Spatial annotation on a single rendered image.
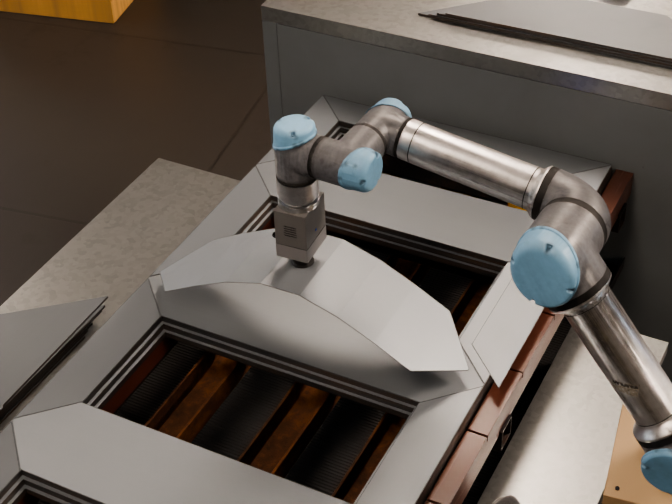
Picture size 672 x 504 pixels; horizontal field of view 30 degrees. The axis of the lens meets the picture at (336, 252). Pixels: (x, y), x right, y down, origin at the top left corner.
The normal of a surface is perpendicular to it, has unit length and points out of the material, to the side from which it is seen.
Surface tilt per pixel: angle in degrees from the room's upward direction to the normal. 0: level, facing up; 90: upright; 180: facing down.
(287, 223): 90
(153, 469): 0
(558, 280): 85
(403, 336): 29
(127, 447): 0
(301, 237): 90
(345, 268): 17
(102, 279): 0
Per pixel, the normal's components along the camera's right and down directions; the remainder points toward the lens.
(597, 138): -0.45, 0.57
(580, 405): -0.04, -0.78
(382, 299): 0.36, -0.59
